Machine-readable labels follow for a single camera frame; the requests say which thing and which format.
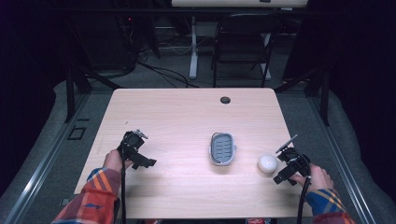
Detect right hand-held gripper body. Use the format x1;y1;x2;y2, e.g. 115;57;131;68
275;133;312;179

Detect white round soap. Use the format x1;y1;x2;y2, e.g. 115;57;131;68
257;153;279;175

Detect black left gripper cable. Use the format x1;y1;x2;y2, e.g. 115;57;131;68
120;140;128;224

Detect person's right hand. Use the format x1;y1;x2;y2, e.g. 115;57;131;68
290;163;335;194

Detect person's left hand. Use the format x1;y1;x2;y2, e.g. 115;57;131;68
103;148;134;174

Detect black folding chair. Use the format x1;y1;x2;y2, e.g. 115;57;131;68
211;12;284;89

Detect white desk leg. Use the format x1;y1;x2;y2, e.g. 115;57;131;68
188;16;200;80

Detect black floor cables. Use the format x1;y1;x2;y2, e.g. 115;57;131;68
124;18;200;90

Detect black metal stand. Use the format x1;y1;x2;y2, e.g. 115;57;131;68
274;63;332;127
64;62;122;123

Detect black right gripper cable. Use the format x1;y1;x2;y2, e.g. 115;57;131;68
296;175;313;224

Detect red packet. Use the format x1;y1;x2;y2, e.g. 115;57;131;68
246;217;273;224

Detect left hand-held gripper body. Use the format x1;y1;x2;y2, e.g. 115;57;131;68
117;129;149;162

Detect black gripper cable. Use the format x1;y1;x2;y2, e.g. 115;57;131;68
296;175;313;224
120;140;128;224

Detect grey soap dish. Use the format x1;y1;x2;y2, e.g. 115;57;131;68
208;131;237;167

